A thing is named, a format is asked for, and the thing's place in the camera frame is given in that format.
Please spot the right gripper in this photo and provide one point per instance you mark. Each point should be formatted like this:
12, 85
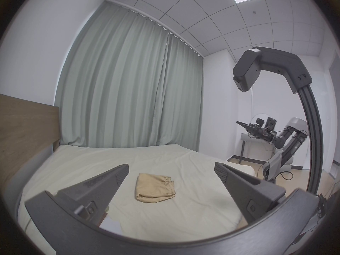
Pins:
255, 130

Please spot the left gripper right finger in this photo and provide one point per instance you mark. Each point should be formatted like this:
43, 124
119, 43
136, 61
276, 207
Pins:
241, 187

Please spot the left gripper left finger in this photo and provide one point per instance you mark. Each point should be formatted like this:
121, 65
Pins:
103, 187

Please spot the tan trousers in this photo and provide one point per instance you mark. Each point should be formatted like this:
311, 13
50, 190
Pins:
154, 186

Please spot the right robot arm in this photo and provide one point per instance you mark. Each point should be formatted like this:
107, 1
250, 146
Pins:
289, 142

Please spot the bed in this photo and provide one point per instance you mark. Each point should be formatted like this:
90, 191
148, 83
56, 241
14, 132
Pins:
172, 163

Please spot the grey small table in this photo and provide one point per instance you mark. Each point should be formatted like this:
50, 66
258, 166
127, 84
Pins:
245, 137

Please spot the white garment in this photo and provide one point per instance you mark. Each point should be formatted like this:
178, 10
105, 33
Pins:
111, 226

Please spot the pale green curtain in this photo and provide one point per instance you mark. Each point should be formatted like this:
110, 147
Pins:
127, 89

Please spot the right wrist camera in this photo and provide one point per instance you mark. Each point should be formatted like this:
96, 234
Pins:
259, 121

